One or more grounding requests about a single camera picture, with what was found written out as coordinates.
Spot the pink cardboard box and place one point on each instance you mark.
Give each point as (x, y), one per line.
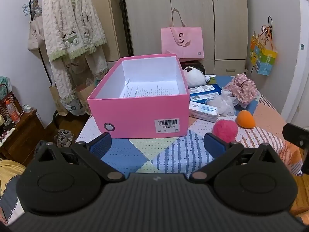
(135, 116)

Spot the cream fleece pajama top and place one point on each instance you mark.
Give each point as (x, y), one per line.
(72, 17)

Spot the pink fuzzy ball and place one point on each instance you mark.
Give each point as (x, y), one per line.
(224, 130)

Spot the pink tote bag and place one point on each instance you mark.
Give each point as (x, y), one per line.
(181, 43)

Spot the colourful gift bag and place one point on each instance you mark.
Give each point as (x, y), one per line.
(263, 58)

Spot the blue white package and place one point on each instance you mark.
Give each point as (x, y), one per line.
(205, 93)

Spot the orange makeup sponge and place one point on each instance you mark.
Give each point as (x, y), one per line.
(245, 119)

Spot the teal patterned bag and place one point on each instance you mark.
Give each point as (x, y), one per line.
(4, 84)

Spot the white plastic bag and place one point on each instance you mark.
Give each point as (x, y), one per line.
(222, 102)

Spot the pink floral cloth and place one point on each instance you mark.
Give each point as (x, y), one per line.
(241, 89)

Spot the orange drink bottle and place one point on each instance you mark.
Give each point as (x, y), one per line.
(12, 112)

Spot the blue clothes hanger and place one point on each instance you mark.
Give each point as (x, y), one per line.
(26, 8)

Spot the beige canvas tote bag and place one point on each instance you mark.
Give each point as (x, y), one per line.
(36, 36)

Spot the wooden cabinet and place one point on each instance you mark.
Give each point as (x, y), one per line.
(21, 135)

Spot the yellow blanket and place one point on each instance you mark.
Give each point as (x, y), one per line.
(7, 174)

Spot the beige wardrobe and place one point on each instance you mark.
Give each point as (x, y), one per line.
(144, 17)

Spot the white panda plush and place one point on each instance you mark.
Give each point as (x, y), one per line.
(193, 77)

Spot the black stool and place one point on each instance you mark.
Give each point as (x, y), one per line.
(194, 65)

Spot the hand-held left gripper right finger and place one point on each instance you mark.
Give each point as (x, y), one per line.
(214, 145)

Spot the grey slipper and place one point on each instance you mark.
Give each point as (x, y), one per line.
(64, 134)
(61, 143)

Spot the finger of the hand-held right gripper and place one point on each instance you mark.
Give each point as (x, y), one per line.
(294, 134)

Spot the printed brown paper bag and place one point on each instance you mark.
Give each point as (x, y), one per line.
(84, 96)

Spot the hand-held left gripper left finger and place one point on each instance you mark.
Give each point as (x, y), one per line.
(100, 144)

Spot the white door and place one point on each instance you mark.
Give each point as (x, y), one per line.
(297, 53)

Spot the orange ribbon bundle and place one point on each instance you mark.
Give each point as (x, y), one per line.
(267, 29)

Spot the small green white toy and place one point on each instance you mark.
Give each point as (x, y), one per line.
(212, 79)

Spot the black clothes rack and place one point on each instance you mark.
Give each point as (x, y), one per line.
(56, 119)

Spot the dark woven basket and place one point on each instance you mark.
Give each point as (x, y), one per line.
(4, 104)

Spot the white blue carton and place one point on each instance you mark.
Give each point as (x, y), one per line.
(202, 111)

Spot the printed paper sheet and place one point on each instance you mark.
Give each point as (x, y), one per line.
(149, 90)

